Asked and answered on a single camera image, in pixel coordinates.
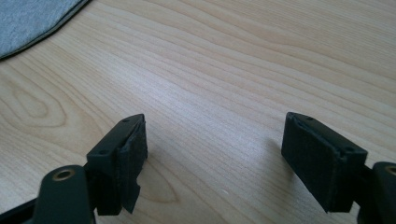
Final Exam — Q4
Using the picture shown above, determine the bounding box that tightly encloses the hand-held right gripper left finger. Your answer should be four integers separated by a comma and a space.
86, 113, 149, 217

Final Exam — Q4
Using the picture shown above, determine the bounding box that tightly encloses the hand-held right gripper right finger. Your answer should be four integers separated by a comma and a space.
280, 111, 369, 214

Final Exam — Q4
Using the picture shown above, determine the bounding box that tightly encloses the grey cloth with dark hem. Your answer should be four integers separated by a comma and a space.
0, 0, 93, 61

